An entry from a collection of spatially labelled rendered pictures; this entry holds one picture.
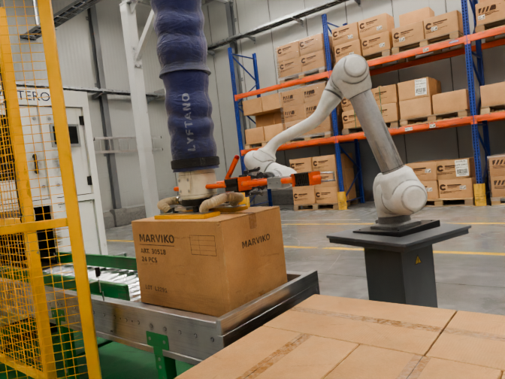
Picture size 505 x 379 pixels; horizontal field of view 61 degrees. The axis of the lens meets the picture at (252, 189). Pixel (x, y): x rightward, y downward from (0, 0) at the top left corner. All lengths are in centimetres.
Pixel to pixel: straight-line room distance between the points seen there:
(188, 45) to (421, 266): 150
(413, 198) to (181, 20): 126
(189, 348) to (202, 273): 30
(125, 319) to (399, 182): 136
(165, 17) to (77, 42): 1013
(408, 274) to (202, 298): 97
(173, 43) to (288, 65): 829
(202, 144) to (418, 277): 120
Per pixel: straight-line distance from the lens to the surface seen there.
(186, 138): 193
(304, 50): 1001
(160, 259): 201
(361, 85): 196
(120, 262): 306
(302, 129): 211
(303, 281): 203
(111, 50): 1260
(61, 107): 211
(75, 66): 1187
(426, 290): 228
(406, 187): 192
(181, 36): 200
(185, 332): 178
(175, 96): 196
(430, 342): 150
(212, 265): 176
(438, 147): 1011
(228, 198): 190
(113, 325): 218
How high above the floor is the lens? 114
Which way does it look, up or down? 3 degrees down
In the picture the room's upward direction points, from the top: 6 degrees counter-clockwise
